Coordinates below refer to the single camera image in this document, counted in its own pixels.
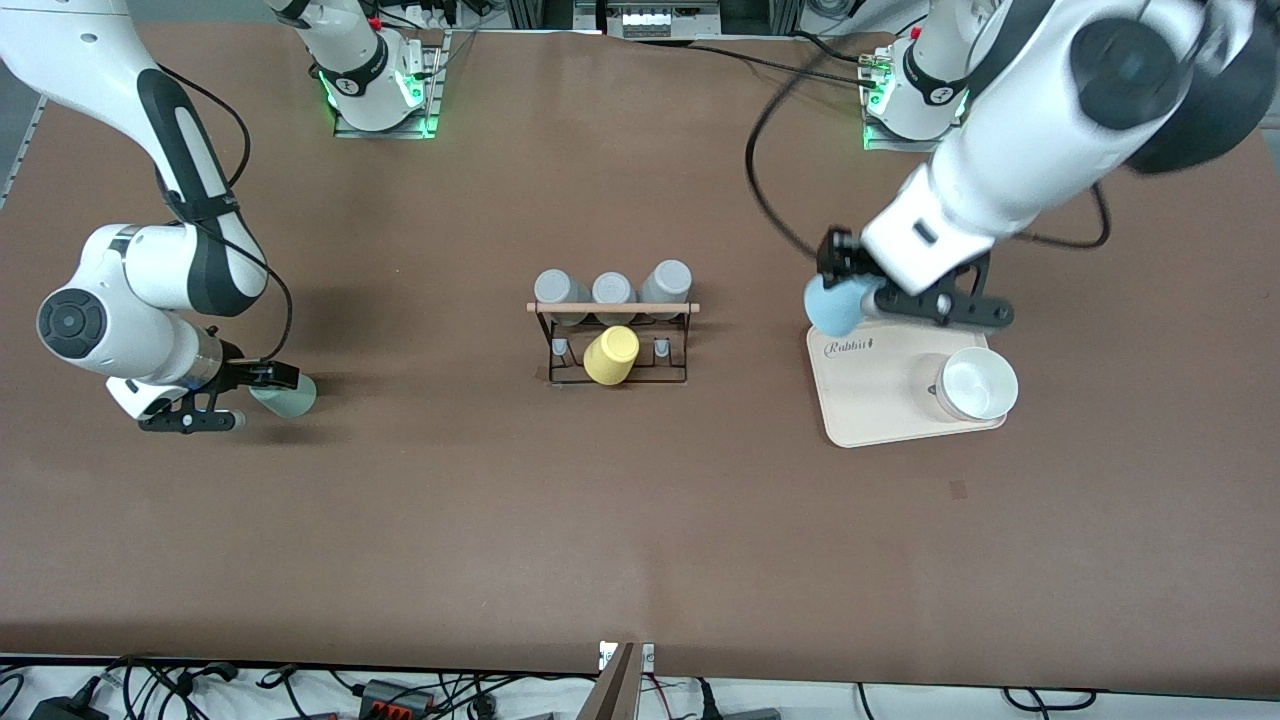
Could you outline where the yellow plastic cup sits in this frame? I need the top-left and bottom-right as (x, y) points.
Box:
(583, 325), (641, 386)

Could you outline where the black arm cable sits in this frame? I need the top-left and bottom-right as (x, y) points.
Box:
(743, 55), (1113, 263)
(155, 65), (295, 367)

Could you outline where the white mount bracket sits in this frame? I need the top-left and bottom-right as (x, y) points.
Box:
(598, 640), (656, 673)

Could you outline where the black power adapter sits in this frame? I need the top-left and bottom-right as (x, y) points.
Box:
(30, 694), (111, 720)

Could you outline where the light blue cup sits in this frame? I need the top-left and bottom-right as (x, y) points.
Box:
(804, 275), (863, 339)

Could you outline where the pale pink cup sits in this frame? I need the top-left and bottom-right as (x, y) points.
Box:
(908, 346), (1020, 424)

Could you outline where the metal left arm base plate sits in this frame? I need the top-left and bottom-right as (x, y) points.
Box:
(862, 55), (968, 153)

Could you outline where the beige tray with Rabbit print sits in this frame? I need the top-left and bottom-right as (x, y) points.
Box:
(806, 322), (1009, 449)

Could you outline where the black table cable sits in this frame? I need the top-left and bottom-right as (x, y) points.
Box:
(688, 42), (869, 85)
(795, 32), (887, 67)

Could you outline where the black orange connector box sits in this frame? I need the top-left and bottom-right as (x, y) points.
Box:
(355, 678), (437, 720)

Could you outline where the grey plastic cup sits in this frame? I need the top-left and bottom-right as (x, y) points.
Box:
(534, 268), (593, 327)
(640, 259), (694, 322)
(592, 272), (639, 324)

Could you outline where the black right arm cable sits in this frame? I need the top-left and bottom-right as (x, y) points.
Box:
(155, 65), (295, 367)

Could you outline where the brown wooden post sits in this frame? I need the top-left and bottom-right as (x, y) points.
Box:
(577, 643), (641, 720)

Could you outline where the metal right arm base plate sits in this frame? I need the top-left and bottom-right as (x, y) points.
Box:
(333, 30), (447, 140)

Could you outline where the white power strip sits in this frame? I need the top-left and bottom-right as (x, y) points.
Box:
(608, 0), (693, 39)

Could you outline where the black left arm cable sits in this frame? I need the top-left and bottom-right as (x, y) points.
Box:
(743, 55), (1113, 263)

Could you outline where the aluminium edge rail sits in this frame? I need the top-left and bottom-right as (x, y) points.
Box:
(0, 95), (49, 207)

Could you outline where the mint green cup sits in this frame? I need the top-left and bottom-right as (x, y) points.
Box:
(249, 372), (319, 422)

